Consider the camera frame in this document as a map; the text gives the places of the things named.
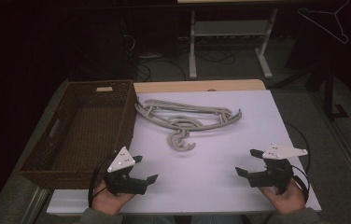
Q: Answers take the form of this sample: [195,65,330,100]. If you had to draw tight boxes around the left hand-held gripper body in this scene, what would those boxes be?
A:
[103,146,149,196]

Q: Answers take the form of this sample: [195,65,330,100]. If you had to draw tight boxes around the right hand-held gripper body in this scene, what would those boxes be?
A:
[246,142,309,196]

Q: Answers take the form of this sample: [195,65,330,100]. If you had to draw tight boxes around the grey plastic clothes hanger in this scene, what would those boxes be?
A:
[144,98,235,153]
[134,102,243,151]
[139,101,240,132]

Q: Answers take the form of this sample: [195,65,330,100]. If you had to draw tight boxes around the brown wicker basket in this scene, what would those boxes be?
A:
[18,79,139,190]

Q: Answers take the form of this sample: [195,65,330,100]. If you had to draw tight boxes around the person's left hand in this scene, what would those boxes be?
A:
[91,178,136,217]

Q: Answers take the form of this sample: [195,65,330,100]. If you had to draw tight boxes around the person's right hand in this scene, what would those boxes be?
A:
[259,178,307,216]

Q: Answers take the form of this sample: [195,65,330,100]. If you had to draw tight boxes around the white table cover sheet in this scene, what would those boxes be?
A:
[46,89,322,216]

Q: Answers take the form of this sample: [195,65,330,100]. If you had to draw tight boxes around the light wooden table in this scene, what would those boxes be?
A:
[132,78,267,94]

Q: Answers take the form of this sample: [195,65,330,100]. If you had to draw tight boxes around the black metal stand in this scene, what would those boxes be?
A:
[284,18,351,121]

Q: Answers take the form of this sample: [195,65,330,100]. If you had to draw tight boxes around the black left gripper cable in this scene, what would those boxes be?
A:
[87,151,119,210]

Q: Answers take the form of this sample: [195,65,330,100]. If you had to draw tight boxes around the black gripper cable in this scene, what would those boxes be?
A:
[87,151,119,210]
[283,120,312,202]

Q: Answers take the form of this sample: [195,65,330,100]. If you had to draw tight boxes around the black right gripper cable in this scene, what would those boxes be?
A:
[283,120,312,202]

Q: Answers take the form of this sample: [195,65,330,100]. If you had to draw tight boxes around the black floor cables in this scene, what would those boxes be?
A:
[120,18,237,82]

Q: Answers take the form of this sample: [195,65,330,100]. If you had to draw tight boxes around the white metal desk frame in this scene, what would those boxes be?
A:
[176,0,280,80]

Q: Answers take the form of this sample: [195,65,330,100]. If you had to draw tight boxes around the thin wire clothes hanger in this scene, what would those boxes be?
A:
[297,0,351,45]

